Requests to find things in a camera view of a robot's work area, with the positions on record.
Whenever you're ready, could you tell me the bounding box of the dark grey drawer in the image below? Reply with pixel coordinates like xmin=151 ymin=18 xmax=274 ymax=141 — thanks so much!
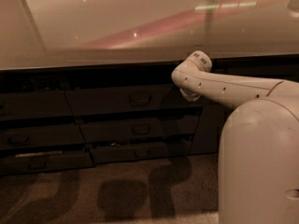
xmin=65 ymin=84 xmax=200 ymax=116
xmin=91 ymin=139 xmax=192 ymax=164
xmin=0 ymin=91 xmax=72 ymax=120
xmin=80 ymin=115 xmax=199 ymax=143
xmin=0 ymin=150 xmax=93 ymax=175
xmin=0 ymin=125 xmax=85 ymax=150

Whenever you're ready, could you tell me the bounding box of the dark grey cabinet door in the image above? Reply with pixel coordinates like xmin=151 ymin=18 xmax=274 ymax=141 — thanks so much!
xmin=190 ymin=105 xmax=232 ymax=155

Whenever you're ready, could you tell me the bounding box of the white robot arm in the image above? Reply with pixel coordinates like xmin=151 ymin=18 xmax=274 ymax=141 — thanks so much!
xmin=171 ymin=50 xmax=299 ymax=108

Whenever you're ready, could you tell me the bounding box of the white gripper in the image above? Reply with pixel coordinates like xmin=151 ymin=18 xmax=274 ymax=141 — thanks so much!
xmin=180 ymin=89 xmax=201 ymax=102

